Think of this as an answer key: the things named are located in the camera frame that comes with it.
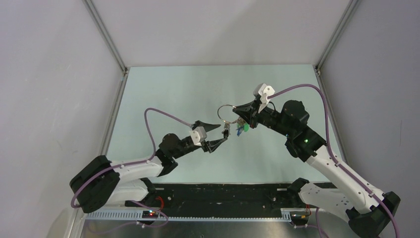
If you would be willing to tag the right aluminium corner post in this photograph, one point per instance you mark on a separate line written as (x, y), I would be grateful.
(338, 31)

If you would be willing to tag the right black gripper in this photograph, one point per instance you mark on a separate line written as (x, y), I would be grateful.
(250, 112)

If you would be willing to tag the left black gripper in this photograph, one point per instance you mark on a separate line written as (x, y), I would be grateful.
(210, 146)

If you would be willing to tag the right controller board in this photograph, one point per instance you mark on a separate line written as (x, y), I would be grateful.
(299, 217)

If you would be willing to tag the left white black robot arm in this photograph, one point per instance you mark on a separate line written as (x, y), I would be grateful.
(103, 182)

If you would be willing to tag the controller board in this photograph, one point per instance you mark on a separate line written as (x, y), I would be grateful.
(299, 217)
(149, 214)

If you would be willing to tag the keyring with coloured keys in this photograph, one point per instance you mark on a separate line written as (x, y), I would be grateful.
(241, 125)

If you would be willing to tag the left aluminium corner post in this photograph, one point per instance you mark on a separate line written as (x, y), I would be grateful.
(103, 31)

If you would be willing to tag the left controller board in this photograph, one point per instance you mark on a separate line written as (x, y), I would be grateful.
(149, 214)

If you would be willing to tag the aluminium frame rail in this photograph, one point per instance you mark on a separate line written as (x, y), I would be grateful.
(224, 201)

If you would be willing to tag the aluminium corner post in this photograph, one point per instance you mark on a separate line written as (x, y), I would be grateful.
(103, 31)
(338, 31)

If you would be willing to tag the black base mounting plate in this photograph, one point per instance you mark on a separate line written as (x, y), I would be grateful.
(226, 200)

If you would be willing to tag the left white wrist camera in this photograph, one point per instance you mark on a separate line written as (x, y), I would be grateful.
(198, 135)

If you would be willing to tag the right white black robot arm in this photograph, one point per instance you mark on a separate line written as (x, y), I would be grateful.
(364, 207)

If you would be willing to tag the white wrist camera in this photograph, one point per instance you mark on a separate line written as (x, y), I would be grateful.
(198, 135)
(262, 92)

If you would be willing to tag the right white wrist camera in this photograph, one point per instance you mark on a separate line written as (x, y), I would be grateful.
(262, 92)

